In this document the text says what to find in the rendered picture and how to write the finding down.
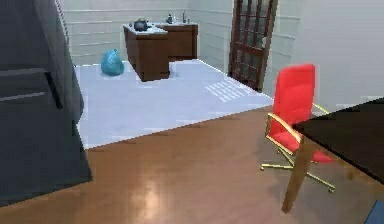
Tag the dark grey fridge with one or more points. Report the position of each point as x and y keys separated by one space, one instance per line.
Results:
x=33 y=116

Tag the blue garbage bag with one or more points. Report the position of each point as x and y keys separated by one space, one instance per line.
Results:
x=112 y=63

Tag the black kettle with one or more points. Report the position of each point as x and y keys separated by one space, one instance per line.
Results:
x=140 y=25

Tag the red office chair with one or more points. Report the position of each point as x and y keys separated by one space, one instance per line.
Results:
x=293 y=106

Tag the brown glass-paned door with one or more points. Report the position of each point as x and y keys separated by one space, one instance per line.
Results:
x=251 y=43

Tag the brown kitchen counter cabinet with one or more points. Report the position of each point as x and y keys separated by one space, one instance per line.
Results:
x=150 y=50

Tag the dark teapot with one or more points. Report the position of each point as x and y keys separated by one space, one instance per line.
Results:
x=169 y=19

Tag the blue object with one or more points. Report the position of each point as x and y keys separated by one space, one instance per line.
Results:
x=376 y=213

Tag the black table with wooden legs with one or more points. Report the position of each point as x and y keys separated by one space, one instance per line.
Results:
x=346 y=140

